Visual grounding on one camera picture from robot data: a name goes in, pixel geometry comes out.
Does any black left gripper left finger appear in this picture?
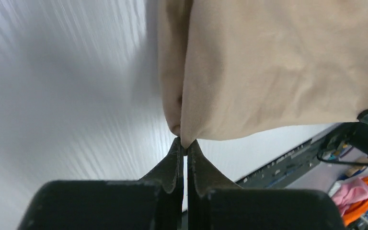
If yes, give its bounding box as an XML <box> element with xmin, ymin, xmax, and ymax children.
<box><xmin>18</xmin><ymin>138</ymin><xmax>184</xmax><ymax>230</ymax></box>

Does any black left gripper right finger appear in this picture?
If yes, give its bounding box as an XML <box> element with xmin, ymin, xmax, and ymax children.
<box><xmin>187</xmin><ymin>141</ymin><xmax>345</xmax><ymax>230</ymax></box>

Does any beige t shirt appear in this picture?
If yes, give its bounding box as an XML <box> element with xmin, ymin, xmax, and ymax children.
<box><xmin>157</xmin><ymin>0</ymin><xmax>368</xmax><ymax>147</ymax></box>

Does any orange cloth in background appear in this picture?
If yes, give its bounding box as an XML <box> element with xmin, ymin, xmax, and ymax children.
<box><xmin>342</xmin><ymin>171</ymin><xmax>368</xmax><ymax>227</ymax></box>

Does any pink cloth in background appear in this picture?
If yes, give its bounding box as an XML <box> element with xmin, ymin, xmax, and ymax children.
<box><xmin>328</xmin><ymin>178</ymin><xmax>368</xmax><ymax>216</ymax></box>

